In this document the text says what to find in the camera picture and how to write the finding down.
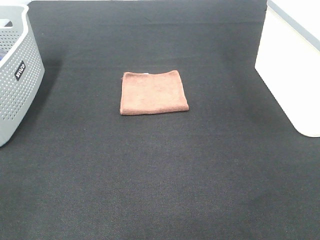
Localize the brown towel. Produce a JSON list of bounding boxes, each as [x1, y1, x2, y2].
[[119, 70, 189, 116]]

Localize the black table mat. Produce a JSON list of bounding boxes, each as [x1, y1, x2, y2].
[[0, 0, 320, 240]]

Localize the white plastic bin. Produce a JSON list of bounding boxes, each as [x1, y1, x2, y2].
[[255, 0, 320, 138]]

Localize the grey perforated laundry basket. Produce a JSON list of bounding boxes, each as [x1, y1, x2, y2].
[[0, 2, 45, 146]]

